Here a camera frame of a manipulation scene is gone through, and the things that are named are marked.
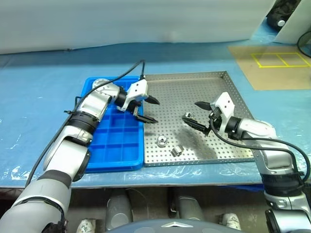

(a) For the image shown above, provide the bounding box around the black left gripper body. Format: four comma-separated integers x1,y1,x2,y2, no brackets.
126,96,148,117

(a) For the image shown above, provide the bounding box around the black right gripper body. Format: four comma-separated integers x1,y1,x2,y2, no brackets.
207,106,223,133

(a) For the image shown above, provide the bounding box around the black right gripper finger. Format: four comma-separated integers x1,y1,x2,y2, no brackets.
194,101,212,111
181,117,210,136

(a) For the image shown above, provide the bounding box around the perforated steel tray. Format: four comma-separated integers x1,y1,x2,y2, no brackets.
143,70,256,167

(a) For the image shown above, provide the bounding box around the blue compartment plastic tray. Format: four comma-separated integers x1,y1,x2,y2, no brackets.
81,77,144,174

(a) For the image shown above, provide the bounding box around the brown cardboard mat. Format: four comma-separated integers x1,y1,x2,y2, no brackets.
227,45,311,91

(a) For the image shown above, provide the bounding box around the grey rounded shape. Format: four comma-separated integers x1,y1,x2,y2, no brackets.
106,191,134,231
173,188,204,221

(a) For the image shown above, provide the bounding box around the yellow tape grid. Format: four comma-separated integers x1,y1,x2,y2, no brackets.
251,52,311,68

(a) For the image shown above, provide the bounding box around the white foam backdrop sheet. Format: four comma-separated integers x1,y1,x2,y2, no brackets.
0,0,277,56

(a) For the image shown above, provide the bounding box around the white speckled rounded shape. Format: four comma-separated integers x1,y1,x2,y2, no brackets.
219,213,242,231
77,218,97,233

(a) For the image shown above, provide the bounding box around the dark blue-grey rounded shape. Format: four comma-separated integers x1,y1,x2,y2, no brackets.
104,218,221,233

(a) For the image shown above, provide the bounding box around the black device with silver knob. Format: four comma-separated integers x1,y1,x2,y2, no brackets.
266,0,296,31

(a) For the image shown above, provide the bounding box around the white slanted panel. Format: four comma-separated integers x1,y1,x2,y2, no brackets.
274,0,311,45

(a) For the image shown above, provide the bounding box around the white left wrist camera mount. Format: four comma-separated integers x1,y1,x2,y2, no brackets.
121,80,149,112

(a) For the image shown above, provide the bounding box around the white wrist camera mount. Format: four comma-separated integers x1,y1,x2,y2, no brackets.
210,91,236,133
121,80,149,112

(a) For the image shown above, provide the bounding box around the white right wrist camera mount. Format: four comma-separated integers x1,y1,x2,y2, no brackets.
210,91,236,133

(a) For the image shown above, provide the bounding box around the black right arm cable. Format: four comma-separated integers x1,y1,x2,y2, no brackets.
208,114,309,187

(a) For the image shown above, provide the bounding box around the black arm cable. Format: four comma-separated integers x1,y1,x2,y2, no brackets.
25,60,146,188
208,114,309,187

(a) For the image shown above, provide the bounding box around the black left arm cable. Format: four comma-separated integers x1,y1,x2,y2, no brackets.
25,60,146,188

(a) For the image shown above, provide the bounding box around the black cable loop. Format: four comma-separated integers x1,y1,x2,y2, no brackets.
296,31,311,57

